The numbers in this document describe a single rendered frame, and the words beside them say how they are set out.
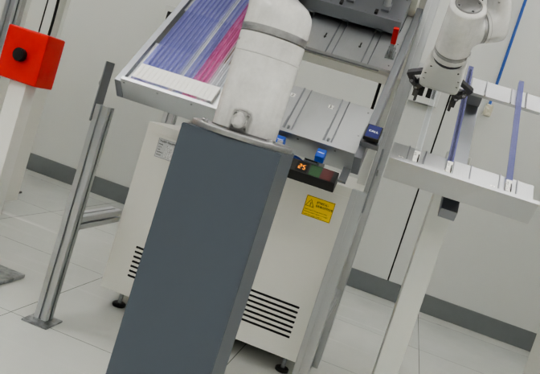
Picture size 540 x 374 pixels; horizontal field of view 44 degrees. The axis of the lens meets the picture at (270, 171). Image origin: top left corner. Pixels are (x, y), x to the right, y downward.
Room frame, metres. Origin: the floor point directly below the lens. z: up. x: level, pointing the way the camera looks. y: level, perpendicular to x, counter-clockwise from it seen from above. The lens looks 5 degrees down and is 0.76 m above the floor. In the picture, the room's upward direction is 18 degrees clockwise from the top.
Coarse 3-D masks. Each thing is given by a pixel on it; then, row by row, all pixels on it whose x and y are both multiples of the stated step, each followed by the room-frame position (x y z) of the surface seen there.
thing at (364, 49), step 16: (192, 0) 2.13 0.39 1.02; (320, 16) 2.13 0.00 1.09; (320, 32) 2.07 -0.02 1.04; (336, 32) 2.07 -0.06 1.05; (352, 32) 2.08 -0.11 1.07; (368, 32) 2.09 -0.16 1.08; (384, 32) 2.09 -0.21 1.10; (400, 32) 2.10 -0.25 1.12; (320, 48) 2.01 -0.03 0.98; (336, 48) 2.02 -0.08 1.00; (352, 48) 2.02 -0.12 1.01; (368, 48) 2.03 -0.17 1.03; (384, 48) 2.04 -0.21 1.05; (368, 64) 1.98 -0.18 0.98; (384, 64) 1.98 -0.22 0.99
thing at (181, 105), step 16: (128, 80) 1.81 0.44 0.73; (128, 96) 1.85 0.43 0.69; (144, 96) 1.82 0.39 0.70; (160, 96) 1.80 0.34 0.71; (176, 96) 1.78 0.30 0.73; (176, 112) 1.82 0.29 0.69; (192, 112) 1.80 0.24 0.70; (208, 112) 1.77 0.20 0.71; (288, 144) 1.74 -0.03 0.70; (304, 144) 1.72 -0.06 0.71; (320, 144) 1.70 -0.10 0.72; (336, 160) 1.72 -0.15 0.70; (352, 160) 1.70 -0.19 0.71
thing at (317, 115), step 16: (304, 96) 1.85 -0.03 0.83; (320, 96) 1.86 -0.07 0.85; (288, 112) 1.80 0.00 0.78; (304, 112) 1.81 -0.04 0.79; (320, 112) 1.81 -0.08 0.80; (336, 112) 1.81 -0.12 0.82; (352, 112) 1.82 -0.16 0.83; (368, 112) 1.83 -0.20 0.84; (304, 128) 1.76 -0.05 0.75; (320, 128) 1.77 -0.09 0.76; (336, 128) 1.77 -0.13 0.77; (352, 128) 1.78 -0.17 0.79; (336, 144) 1.73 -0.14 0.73; (352, 144) 1.74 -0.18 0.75
